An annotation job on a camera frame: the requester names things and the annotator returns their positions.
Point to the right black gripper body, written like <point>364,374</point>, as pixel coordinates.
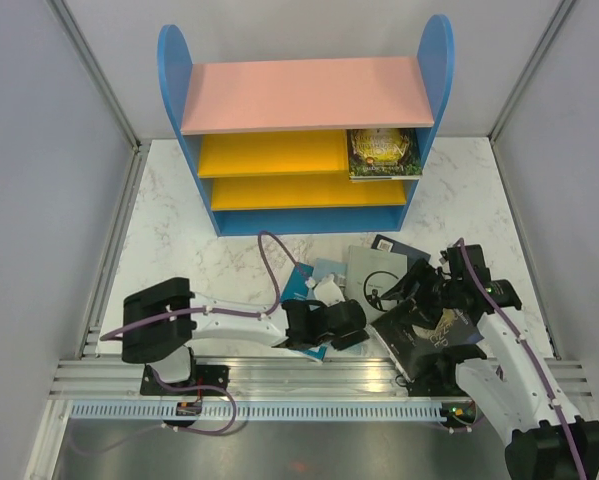
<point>441,291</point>

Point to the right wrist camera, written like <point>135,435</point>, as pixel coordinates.
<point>443,261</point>

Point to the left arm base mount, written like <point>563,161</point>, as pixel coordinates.
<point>204,381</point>

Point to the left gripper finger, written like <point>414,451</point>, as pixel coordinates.
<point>302,345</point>
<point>348,341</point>

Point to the yellow book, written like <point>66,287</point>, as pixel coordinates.
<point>359,179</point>

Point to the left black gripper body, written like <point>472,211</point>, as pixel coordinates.
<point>353,332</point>

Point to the light blue book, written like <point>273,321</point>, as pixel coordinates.
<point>324,267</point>

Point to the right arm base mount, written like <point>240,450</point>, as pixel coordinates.
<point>438,380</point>

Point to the bright blue book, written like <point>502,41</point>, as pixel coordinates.
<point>296,289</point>

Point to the navy blue book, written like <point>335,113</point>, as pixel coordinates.
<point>389,245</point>

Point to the black Moon and Sixpence book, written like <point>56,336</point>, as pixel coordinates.
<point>413,348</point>

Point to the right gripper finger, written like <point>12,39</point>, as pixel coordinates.
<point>420,283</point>
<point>427,313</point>

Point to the pale grey Gatsby book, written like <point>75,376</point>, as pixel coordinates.
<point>371,273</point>

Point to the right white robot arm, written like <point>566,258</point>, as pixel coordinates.
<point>543,433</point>

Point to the aluminium rail frame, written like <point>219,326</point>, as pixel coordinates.
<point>255,378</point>

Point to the green Alice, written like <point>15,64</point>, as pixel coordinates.
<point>384,152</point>

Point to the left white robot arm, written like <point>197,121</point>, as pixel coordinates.
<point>160,321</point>

